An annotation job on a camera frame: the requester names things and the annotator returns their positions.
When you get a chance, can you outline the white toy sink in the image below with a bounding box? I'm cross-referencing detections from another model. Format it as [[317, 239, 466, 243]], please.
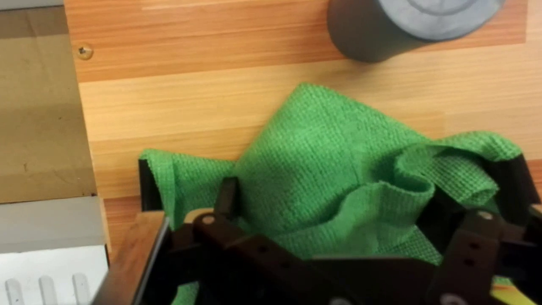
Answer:
[[0, 0, 112, 305]]

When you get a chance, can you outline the small brass screw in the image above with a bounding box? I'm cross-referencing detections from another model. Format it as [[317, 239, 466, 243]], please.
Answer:
[[76, 43, 95, 61]]

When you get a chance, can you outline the wooden countertop board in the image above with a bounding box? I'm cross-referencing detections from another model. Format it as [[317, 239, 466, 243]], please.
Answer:
[[63, 0, 542, 305]]

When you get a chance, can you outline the gray cylindrical cup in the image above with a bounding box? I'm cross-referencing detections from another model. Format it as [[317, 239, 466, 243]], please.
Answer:
[[325, 0, 508, 65]]

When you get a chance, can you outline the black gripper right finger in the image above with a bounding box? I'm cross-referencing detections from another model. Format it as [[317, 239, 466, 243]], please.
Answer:
[[437, 155, 542, 305]]

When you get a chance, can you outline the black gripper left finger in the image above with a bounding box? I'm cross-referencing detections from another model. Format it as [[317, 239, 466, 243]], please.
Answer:
[[134, 158, 320, 305]]

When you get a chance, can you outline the green microfiber towel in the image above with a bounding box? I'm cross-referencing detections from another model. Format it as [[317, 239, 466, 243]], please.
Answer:
[[137, 82, 525, 305]]

